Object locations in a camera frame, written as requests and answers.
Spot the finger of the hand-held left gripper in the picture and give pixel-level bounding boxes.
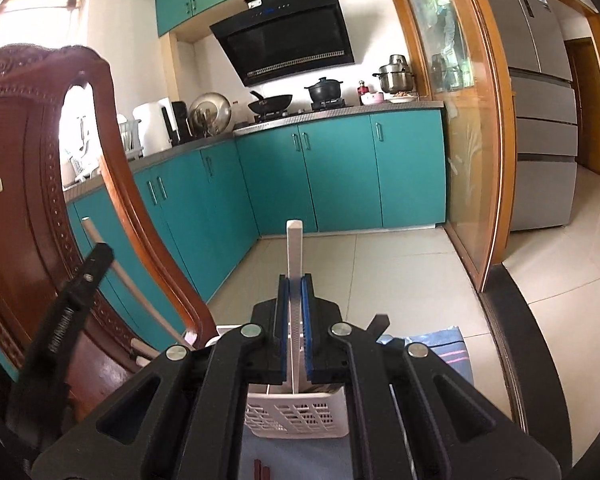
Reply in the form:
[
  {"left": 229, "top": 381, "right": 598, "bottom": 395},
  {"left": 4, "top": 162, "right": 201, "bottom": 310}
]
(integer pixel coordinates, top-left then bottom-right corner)
[{"left": 4, "top": 241, "right": 116, "bottom": 442}]

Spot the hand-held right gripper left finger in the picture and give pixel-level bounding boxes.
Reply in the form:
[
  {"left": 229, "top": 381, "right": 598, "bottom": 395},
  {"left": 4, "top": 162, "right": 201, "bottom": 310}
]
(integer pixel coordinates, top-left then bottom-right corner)
[{"left": 32, "top": 273, "right": 291, "bottom": 480}]

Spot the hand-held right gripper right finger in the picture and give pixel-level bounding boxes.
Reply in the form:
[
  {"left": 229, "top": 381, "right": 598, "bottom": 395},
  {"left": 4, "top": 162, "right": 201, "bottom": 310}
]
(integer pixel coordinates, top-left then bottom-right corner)
[{"left": 301, "top": 273, "right": 564, "bottom": 480}]

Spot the white plastic utensil basket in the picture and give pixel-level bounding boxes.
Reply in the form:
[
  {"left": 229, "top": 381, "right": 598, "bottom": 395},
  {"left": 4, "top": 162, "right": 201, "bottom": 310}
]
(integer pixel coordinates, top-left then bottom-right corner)
[{"left": 185, "top": 324, "right": 352, "bottom": 441}]

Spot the white chopstick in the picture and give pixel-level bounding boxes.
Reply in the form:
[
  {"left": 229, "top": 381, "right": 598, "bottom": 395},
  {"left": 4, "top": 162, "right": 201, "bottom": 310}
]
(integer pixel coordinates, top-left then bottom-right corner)
[
  {"left": 286, "top": 219, "right": 305, "bottom": 396},
  {"left": 81, "top": 216, "right": 197, "bottom": 349}
]

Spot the carved wooden chair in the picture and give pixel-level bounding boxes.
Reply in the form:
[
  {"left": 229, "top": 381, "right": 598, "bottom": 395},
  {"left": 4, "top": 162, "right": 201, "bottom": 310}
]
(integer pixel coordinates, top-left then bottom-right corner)
[{"left": 0, "top": 44, "right": 218, "bottom": 441}]

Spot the blue striped cloth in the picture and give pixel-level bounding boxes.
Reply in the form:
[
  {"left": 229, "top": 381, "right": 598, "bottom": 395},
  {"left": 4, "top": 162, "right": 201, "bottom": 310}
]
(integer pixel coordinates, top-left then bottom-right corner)
[{"left": 240, "top": 326, "right": 470, "bottom": 480}]

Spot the white dish rack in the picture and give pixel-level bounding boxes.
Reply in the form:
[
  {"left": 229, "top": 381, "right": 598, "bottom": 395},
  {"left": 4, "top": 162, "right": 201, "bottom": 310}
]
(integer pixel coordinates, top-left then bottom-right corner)
[{"left": 115, "top": 115, "right": 143, "bottom": 161}]

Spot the black curved bar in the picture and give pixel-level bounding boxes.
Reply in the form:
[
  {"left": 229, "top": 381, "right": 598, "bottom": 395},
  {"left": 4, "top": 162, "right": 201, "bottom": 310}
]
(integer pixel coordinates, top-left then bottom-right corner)
[{"left": 480, "top": 262, "right": 573, "bottom": 461}]

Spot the white kitchen appliance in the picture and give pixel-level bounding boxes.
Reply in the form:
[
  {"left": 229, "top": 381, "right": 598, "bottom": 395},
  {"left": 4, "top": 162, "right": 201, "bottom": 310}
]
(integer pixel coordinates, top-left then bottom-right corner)
[{"left": 131, "top": 97, "right": 173, "bottom": 157}]

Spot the gas stove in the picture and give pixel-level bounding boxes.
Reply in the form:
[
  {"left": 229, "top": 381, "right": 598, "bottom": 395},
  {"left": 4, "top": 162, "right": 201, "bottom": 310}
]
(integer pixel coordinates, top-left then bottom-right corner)
[{"left": 252, "top": 100, "right": 356, "bottom": 123}]

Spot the black wok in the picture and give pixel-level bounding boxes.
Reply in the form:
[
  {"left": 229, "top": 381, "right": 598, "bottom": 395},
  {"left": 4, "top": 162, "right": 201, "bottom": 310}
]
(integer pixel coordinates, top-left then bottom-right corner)
[{"left": 247, "top": 90, "right": 294, "bottom": 116}]

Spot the stainless steel wok lid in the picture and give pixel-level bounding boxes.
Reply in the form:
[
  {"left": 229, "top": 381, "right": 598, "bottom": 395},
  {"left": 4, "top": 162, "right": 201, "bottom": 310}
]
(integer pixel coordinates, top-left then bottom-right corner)
[{"left": 187, "top": 91, "right": 232, "bottom": 137}]

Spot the black kitchen appliance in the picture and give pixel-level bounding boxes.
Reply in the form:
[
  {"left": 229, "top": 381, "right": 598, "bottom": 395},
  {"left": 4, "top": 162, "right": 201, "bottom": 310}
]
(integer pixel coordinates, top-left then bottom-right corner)
[{"left": 171, "top": 101, "right": 196, "bottom": 145}]

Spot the black lidded cooking pot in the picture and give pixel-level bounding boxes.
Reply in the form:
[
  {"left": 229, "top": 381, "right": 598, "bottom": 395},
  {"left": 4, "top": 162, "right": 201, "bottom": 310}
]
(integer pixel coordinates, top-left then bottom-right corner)
[{"left": 304, "top": 76, "right": 348, "bottom": 106}]

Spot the wood-framed glass sliding door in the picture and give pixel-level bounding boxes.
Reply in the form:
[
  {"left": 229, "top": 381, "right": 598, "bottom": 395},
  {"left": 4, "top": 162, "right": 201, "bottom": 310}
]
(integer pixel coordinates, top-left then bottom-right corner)
[{"left": 390, "top": 0, "right": 513, "bottom": 293}]

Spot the stainless steel steamer pot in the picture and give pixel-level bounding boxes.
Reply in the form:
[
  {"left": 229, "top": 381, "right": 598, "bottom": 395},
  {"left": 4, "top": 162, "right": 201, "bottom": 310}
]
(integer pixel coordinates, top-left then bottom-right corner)
[{"left": 372, "top": 54, "right": 417, "bottom": 95}]

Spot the black range hood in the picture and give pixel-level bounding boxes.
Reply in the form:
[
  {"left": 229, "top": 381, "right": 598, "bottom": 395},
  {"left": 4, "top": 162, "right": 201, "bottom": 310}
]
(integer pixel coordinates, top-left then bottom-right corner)
[{"left": 209, "top": 0, "right": 356, "bottom": 87}]

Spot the kitchen window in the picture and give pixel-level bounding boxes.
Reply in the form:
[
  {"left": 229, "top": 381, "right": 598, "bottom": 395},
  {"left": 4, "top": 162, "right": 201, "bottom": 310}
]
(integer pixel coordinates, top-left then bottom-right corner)
[{"left": 0, "top": 0, "right": 88, "bottom": 51}]

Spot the grey refrigerator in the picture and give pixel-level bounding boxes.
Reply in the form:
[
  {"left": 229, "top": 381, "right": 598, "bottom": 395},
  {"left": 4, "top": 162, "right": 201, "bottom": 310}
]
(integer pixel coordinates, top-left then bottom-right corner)
[{"left": 472, "top": 0, "right": 581, "bottom": 233}]

